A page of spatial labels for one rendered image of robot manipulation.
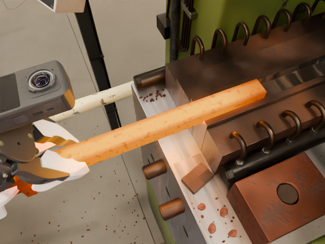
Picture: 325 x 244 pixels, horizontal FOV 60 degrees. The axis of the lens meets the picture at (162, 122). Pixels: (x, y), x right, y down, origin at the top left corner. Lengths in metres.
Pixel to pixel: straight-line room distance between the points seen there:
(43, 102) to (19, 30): 2.03
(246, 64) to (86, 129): 1.22
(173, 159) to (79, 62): 1.50
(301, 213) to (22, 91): 0.36
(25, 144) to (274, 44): 0.45
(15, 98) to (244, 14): 0.48
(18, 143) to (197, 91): 0.27
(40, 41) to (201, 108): 1.80
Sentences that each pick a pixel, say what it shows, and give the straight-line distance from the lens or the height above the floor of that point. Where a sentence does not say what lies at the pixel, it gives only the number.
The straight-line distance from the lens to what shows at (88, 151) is 0.39.
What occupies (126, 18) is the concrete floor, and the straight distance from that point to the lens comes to 2.17.
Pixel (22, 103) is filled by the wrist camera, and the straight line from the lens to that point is 0.27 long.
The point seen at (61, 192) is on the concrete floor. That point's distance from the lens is 1.50.
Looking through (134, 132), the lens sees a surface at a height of 1.01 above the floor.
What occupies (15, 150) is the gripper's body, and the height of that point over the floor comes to 1.10.
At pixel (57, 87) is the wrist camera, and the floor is 1.16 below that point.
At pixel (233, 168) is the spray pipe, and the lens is 0.43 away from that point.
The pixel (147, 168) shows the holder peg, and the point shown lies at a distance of 0.51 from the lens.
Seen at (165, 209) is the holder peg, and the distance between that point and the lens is 0.49.
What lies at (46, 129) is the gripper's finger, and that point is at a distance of 0.37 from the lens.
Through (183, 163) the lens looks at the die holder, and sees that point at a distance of 0.48.
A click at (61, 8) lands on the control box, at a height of 0.96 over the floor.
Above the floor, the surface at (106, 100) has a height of 0.63.
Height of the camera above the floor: 1.36
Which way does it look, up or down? 59 degrees down
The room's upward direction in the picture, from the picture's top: straight up
